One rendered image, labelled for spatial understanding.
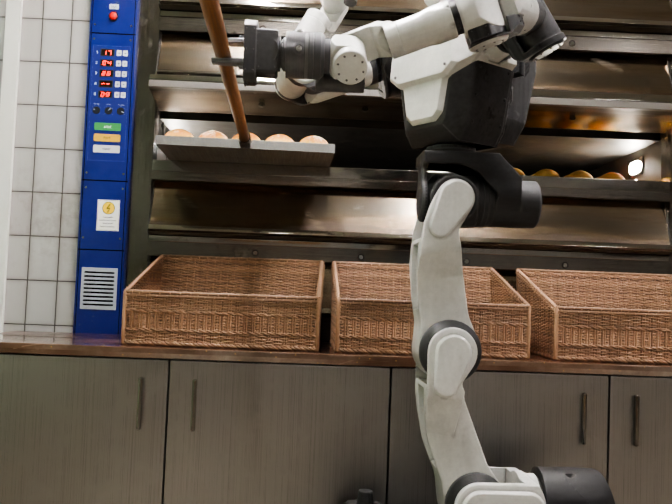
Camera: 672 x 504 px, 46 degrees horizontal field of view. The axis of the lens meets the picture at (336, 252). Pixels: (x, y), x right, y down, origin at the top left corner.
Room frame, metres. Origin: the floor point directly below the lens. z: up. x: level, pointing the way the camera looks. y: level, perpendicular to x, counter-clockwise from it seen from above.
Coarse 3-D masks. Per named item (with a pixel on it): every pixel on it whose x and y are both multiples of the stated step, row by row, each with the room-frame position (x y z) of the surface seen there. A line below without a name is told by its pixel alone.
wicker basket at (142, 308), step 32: (160, 256) 2.63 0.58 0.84; (192, 256) 2.66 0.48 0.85; (128, 288) 2.22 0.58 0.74; (160, 288) 2.63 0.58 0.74; (192, 288) 2.63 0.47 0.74; (224, 288) 2.64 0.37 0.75; (256, 288) 2.64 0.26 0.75; (288, 288) 2.64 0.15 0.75; (320, 288) 2.30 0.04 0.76; (128, 320) 2.25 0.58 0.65; (160, 320) 2.61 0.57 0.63; (224, 320) 2.61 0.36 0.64; (256, 320) 2.61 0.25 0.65; (288, 320) 2.61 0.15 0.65; (320, 320) 2.50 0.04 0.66
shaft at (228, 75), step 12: (204, 0) 1.17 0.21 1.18; (216, 0) 1.19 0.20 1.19; (204, 12) 1.23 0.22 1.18; (216, 12) 1.23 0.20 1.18; (216, 24) 1.28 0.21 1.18; (216, 36) 1.34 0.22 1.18; (216, 48) 1.41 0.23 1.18; (228, 48) 1.44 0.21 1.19; (228, 72) 1.57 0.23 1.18; (228, 84) 1.66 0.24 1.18; (228, 96) 1.78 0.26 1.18; (240, 96) 1.83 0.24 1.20; (240, 108) 1.90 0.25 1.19; (240, 120) 2.02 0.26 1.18; (240, 132) 2.18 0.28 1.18
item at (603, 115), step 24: (168, 96) 2.62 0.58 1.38; (192, 96) 2.61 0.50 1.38; (216, 96) 2.60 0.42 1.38; (264, 96) 2.59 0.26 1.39; (360, 96) 2.57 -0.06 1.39; (384, 120) 2.76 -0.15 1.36; (528, 120) 2.71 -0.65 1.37; (552, 120) 2.71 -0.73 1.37; (576, 120) 2.70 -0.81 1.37; (600, 120) 2.69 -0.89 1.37; (624, 120) 2.69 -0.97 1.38; (648, 120) 2.68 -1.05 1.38
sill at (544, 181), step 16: (160, 160) 2.69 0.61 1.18; (176, 160) 2.69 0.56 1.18; (288, 176) 2.71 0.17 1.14; (304, 176) 2.71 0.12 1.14; (320, 176) 2.71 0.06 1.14; (336, 176) 2.71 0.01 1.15; (352, 176) 2.71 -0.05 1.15; (368, 176) 2.71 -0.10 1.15; (384, 176) 2.71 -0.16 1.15; (400, 176) 2.72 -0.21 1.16; (416, 176) 2.72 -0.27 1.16; (528, 176) 2.73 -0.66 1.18; (544, 176) 2.73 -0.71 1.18
